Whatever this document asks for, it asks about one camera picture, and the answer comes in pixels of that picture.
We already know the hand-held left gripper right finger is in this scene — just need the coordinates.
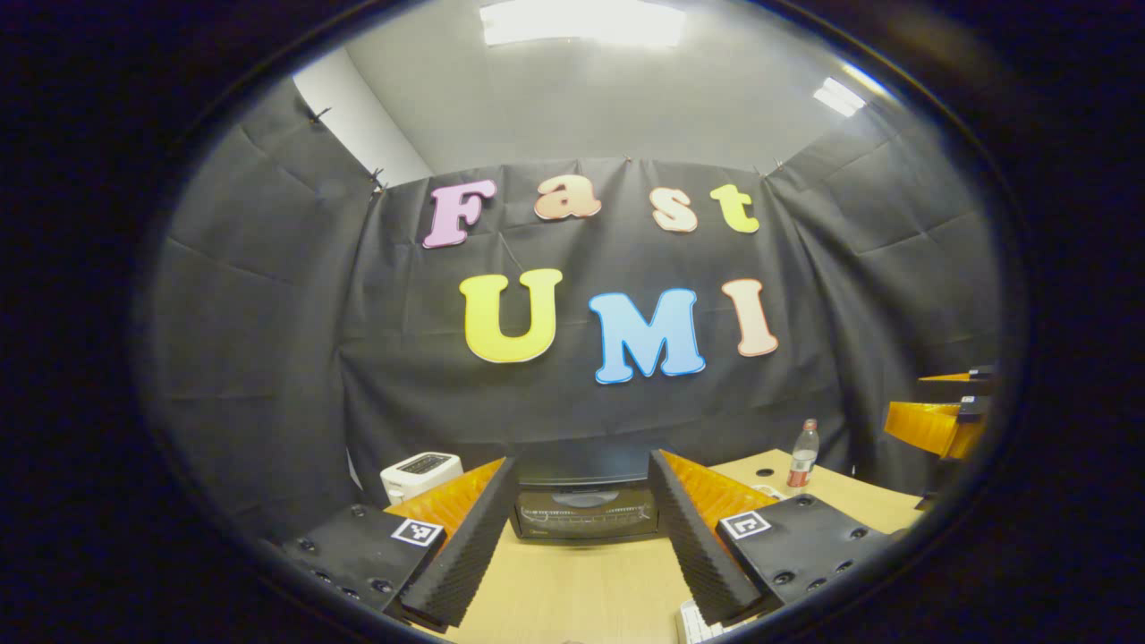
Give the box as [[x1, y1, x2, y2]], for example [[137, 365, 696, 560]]
[[646, 449, 895, 627]]

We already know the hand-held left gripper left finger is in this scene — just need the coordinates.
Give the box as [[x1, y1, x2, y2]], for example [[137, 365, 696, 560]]
[[277, 456, 522, 631]]

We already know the black electric oven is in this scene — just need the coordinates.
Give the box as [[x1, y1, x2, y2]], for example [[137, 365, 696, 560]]
[[510, 443, 667, 545]]

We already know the white keyboard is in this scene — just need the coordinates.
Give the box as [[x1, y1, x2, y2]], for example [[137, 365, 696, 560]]
[[675, 599, 743, 644]]

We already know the white toaster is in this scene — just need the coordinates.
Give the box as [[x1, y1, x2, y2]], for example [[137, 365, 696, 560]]
[[380, 452, 464, 506]]

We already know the clear red label plastic bottle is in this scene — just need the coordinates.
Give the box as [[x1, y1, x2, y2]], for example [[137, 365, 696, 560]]
[[787, 418, 820, 495]]

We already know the black backdrop cloth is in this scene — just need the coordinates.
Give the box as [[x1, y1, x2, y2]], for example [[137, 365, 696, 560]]
[[143, 76, 1003, 542]]

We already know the small ceiling light panel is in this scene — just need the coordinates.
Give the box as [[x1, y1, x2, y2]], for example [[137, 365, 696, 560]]
[[812, 77, 869, 118]]

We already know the large ceiling light panel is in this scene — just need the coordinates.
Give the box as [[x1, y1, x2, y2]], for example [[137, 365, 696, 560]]
[[479, 0, 688, 47]]

